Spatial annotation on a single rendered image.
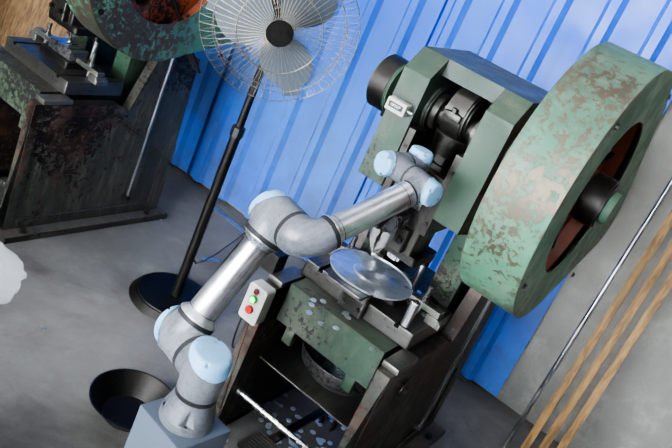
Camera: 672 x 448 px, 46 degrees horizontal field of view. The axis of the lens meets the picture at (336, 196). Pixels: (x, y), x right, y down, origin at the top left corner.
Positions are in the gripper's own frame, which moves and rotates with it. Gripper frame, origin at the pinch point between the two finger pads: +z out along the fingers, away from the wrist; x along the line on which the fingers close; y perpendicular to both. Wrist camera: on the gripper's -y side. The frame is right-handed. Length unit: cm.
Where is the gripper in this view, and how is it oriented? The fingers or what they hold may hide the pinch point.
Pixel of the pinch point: (373, 249)
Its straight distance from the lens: 244.4
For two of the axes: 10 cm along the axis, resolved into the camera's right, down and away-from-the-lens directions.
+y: 5.3, -1.1, 8.4
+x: -7.6, -5.1, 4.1
